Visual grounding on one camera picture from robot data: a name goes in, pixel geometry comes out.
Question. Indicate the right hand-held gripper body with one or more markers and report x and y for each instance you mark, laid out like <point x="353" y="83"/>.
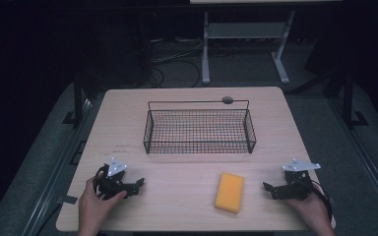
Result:
<point x="298" y="178"/>

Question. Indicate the person's right hand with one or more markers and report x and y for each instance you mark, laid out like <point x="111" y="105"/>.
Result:
<point x="310" y="209"/>

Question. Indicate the aluminium floor rail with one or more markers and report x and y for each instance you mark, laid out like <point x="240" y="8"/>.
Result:
<point x="364" y="154"/>
<point x="55" y="170"/>

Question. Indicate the black tape strip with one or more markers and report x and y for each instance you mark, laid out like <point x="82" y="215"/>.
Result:
<point x="69" y="199"/>

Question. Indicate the black metal stand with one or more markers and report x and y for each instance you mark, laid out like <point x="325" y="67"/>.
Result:
<point x="349" y="98"/>
<point x="78" y="98"/>

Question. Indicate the grey round table grommet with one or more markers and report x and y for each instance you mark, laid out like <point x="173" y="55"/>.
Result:
<point x="227" y="100"/>

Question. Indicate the person's left hand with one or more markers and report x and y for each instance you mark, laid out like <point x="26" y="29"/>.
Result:
<point x="93" y="206"/>

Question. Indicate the yellow sponge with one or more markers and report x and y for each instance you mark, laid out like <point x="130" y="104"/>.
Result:
<point x="229" y="192"/>

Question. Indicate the white metal desk frame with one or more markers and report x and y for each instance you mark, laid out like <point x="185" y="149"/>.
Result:
<point x="242" y="31"/>

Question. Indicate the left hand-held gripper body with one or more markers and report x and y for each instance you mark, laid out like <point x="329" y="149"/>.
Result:
<point x="116" y="168"/>

